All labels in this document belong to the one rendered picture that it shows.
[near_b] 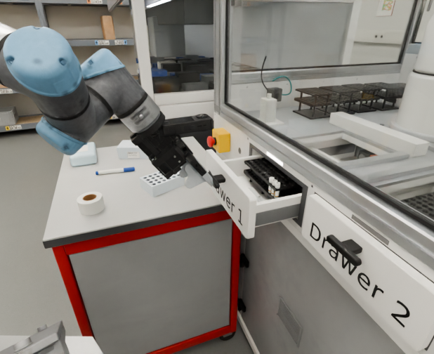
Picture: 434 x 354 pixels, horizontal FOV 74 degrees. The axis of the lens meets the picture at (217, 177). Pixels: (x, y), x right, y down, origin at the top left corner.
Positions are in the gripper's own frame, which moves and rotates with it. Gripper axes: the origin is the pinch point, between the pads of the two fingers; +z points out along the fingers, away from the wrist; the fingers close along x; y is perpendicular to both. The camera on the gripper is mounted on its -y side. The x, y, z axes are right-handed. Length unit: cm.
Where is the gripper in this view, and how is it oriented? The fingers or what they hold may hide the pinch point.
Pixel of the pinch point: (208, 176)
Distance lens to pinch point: 70.9
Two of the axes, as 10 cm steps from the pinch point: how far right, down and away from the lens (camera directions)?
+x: 3.5, 4.4, -8.3
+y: -7.7, 6.4, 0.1
